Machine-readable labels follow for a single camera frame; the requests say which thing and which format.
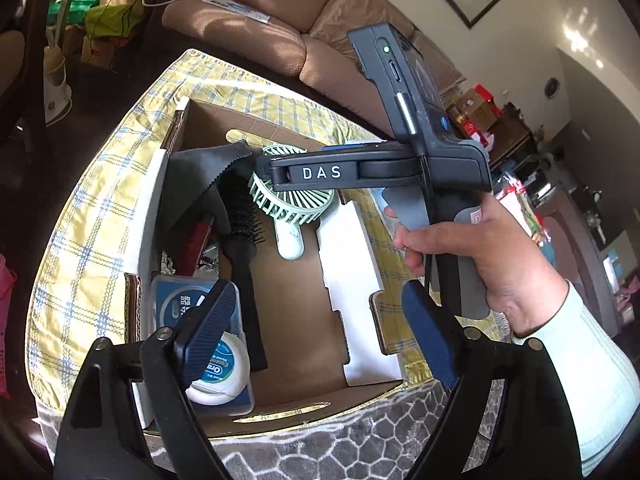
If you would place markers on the stacked cardboard boxes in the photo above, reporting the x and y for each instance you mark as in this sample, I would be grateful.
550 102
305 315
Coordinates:
472 107

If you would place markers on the blue dental floss pack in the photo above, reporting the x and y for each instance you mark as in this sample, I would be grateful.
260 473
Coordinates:
170 305

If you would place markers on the person's right forearm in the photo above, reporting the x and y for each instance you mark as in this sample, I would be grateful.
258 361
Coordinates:
590 385

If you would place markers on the person's right hand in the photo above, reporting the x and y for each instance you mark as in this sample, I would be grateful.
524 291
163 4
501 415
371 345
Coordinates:
500 260

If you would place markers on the brown sofa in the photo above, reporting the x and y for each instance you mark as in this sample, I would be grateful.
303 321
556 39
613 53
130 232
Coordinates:
280 0

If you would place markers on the grey patterned mat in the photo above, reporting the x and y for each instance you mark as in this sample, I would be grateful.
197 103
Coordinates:
325 450

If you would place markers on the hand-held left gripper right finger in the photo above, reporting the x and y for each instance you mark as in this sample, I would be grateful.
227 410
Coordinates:
425 320

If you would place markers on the round wall fixture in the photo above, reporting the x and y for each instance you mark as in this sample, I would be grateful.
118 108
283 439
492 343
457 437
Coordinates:
553 87

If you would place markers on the white garment steamer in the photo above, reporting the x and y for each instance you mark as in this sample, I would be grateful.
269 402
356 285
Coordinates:
55 90

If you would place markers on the grey cloth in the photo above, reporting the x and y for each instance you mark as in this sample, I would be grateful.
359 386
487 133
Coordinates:
195 185

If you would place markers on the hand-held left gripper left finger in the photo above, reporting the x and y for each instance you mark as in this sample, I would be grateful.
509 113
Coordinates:
210 330

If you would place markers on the dark wooden chair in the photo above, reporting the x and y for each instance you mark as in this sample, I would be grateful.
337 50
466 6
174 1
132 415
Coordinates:
20 75

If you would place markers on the cardboard box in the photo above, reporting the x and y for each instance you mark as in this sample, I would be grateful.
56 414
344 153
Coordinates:
295 310

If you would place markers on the green bag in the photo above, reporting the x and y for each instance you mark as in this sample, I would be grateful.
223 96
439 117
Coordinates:
105 15

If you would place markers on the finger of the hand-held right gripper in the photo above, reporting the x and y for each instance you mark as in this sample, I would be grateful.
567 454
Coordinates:
320 172

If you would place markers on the green handheld fan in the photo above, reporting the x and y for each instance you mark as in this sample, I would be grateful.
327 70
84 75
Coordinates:
290 210

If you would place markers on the white and blue paper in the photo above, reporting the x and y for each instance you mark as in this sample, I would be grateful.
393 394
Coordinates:
235 9

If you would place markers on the yellow plaid cloth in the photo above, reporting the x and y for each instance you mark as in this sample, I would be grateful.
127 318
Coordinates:
100 240

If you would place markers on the red packet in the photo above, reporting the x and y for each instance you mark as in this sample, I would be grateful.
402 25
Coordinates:
197 245

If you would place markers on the black hairbrush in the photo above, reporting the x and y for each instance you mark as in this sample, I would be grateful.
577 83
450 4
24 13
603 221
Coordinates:
240 220

